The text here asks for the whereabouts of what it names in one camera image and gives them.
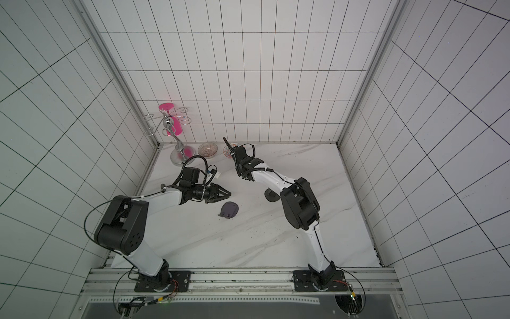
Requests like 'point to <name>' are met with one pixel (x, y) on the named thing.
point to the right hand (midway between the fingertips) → (253, 161)
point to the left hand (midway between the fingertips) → (227, 197)
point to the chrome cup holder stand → (182, 155)
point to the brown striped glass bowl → (207, 150)
